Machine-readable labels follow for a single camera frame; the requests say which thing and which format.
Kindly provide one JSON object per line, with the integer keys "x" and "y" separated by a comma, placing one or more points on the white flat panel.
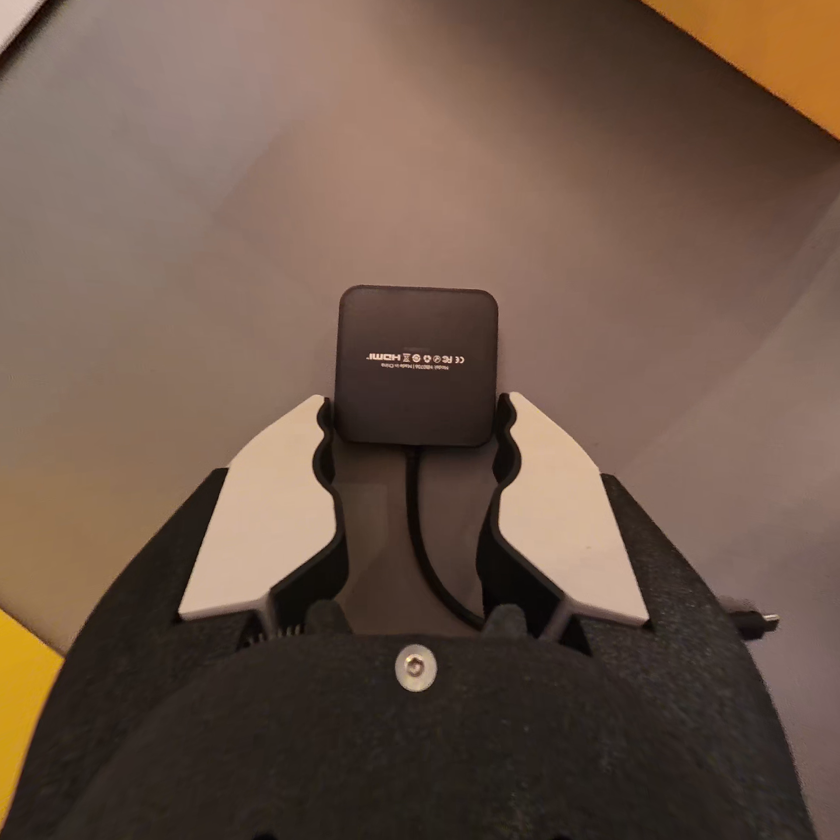
{"x": 10, "y": 16}

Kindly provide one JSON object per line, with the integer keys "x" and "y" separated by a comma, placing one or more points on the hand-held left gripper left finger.
{"x": 262, "y": 525}

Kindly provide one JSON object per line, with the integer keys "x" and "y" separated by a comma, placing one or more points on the yellow plastic bin with divider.
{"x": 19, "y": 669}

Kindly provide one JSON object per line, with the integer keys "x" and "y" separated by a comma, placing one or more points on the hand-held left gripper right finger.
{"x": 558, "y": 525}

